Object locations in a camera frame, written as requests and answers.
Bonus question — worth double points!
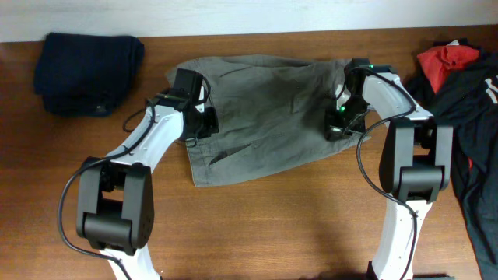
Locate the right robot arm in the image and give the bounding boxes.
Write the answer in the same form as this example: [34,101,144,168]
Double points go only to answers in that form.
[324,58,453,279]

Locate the folded navy blue garment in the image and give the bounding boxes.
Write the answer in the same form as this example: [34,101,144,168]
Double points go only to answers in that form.
[33,33,145,117]

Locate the red garment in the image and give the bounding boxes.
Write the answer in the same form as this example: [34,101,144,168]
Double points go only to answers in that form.
[417,45,480,94]

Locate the grey shorts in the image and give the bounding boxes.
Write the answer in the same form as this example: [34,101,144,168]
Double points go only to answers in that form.
[178,55,360,187]

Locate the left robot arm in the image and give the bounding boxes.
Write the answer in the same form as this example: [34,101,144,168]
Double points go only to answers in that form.
[76,96,219,279]

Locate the black printed t-shirt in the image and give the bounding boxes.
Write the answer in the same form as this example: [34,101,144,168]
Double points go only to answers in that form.
[405,38,497,279]

